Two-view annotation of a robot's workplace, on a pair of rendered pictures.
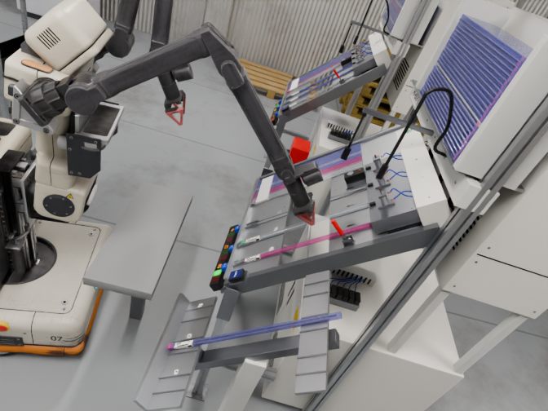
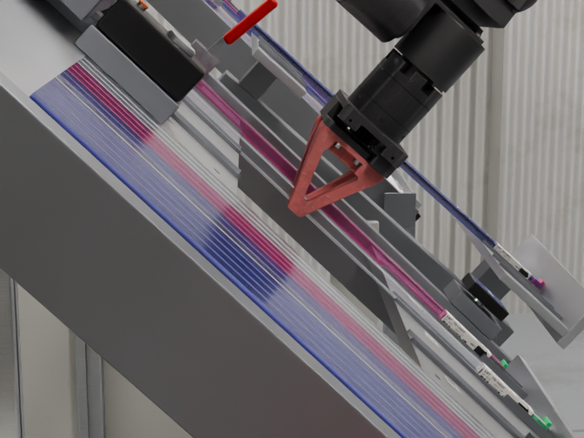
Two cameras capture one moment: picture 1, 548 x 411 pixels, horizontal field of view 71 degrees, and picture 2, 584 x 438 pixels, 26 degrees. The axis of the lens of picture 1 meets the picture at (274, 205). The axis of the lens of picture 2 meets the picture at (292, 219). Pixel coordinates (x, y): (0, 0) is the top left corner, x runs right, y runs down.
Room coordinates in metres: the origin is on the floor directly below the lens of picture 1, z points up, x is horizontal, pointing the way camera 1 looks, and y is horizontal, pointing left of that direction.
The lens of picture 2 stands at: (2.12, -0.11, 1.15)
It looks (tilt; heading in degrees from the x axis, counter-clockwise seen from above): 12 degrees down; 183
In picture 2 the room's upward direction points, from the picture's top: straight up
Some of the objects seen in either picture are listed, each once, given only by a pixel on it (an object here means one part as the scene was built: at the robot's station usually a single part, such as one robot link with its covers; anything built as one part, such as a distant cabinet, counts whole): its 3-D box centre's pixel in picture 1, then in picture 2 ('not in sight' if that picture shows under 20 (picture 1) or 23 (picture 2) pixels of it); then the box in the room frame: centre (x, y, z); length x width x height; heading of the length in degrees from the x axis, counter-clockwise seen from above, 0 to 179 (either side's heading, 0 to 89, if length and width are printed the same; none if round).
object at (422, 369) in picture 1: (348, 322); not in sight; (1.26, -0.55, 0.31); 0.70 x 0.65 x 0.62; 4
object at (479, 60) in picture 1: (479, 86); not in sight; (1.19, -0.43, 1.52); 0.51 x 0.13 x 0.27; 4
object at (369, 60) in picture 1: (340, 126); not in sight; (2.68, -0.25, 0.66); 1.01 x 0.73 x 1.31; 94
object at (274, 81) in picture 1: (273, 83); not in sight; (4.69, 0.55, 0.05); 1.15 x 0.79 x 0.10; 96
